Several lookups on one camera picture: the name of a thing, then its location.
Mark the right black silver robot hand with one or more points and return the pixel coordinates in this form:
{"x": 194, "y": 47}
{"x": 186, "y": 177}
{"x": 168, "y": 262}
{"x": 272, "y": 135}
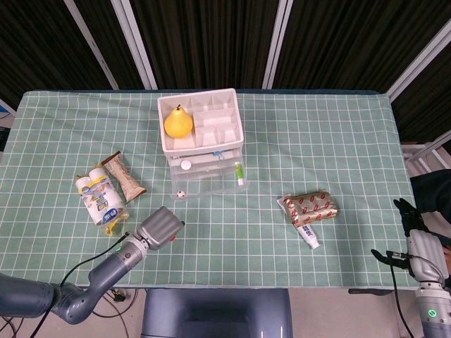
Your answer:
{"x": 424, "y": 253}

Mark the pack of white bottles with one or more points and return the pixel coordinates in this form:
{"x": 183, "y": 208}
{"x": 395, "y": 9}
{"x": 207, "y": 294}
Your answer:
{"x": 102, "y": 200}

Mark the white drawer organizer frame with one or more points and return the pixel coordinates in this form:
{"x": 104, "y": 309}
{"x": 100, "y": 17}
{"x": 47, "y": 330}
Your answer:
{"x": 215, "y": 119}

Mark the gold red-printed package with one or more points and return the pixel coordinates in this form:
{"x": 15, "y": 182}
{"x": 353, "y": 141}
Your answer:
{"x": 311, "y": 207}

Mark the yellow pear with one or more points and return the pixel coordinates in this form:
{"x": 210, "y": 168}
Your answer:
{"x": 178, "y": 123}

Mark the green checked tablecloth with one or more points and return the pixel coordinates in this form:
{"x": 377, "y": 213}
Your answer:
{"x": 246, "y": 246}

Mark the white toothpaste tube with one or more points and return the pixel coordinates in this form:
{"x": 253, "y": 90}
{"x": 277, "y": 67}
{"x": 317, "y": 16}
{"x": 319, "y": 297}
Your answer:
{"x": 310, "y": 237}

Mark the blue binder clip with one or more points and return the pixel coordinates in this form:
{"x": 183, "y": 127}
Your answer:
{"x": 218, "y": 154}

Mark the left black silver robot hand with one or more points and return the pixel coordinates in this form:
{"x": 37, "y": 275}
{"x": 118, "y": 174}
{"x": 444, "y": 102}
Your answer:
{"x": 160, "y": 225}

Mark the clear plastic drawer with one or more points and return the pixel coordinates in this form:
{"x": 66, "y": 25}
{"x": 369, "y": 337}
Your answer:
{"x": 211, "y": 179}

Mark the white frame post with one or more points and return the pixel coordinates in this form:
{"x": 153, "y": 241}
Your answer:
{"x": 278, "y": 42}
{"x": 89, "y": 42}
{"x": 419, "y": 60}
{"x": 135, "y": 45}

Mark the white metal rack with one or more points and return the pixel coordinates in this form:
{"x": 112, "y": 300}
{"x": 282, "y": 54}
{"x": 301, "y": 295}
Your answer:
{"x": 419, "y": 151}

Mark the person in dark clothing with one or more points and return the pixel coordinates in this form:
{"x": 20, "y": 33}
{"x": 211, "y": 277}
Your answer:
{"x": 433, "y": 190}

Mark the blue grey robot torso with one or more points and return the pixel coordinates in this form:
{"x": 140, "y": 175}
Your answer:
{"x": 215, "y": 313}

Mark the brown snack wrapper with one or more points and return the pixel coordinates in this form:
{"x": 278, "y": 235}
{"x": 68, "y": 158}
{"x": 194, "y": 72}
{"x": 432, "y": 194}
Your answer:
{"x": 125, "y": 177}

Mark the yellow black plug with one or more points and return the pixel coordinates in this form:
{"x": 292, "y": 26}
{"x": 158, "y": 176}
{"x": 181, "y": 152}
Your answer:
{"x": 119, "y": 295}

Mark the black pleated curtain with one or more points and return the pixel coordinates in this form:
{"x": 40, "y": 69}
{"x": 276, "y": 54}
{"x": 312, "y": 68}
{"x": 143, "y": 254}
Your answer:
{"x": 211, "y": 38}

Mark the green white glue stick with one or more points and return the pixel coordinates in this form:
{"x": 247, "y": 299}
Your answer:
{"x": 240, "y": 172}

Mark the blue white box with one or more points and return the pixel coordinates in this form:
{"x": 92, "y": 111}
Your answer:
{"x": 5, "y": 111}

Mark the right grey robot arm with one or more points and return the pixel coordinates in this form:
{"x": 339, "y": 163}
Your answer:
{"x": 435, "y": 313}

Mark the white round cap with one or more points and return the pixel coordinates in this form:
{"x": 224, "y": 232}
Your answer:
{"x": 186, "y": 165}

